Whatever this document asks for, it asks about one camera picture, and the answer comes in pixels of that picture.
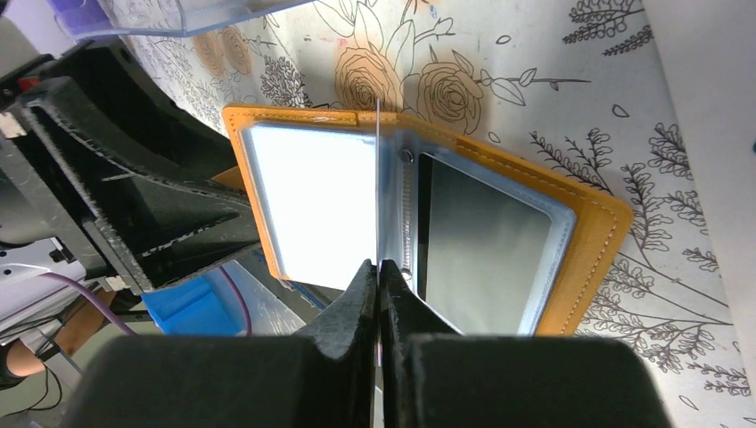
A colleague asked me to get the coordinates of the clear acrylic card box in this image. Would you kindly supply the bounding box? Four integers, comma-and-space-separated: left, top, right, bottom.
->
48, 0, 303, 40

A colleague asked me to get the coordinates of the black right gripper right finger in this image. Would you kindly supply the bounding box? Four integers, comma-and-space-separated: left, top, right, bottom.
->
379, 260, 670, 427

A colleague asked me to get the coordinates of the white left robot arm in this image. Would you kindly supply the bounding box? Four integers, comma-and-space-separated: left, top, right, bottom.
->
1, 39, 259, 340

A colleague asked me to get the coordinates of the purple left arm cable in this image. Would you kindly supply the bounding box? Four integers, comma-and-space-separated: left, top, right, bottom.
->
37, 268, 140, 338

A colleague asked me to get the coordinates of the floral patterned table mat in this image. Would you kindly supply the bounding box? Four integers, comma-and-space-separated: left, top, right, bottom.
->
103, 1, 755, 427

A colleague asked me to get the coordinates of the blue plastic bin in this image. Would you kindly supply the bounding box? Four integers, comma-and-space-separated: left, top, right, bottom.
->
141, 275, 244, 336

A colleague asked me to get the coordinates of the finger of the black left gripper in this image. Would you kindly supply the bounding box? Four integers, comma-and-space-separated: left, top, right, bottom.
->
21, 100, 259, 294
18, 41, 248, 204

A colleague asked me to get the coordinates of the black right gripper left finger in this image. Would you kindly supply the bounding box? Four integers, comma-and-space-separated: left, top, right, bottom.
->
62, 261, 377, 427

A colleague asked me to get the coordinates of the orange leather card holder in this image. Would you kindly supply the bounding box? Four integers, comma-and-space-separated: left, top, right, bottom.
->
222, 104, 632, 335

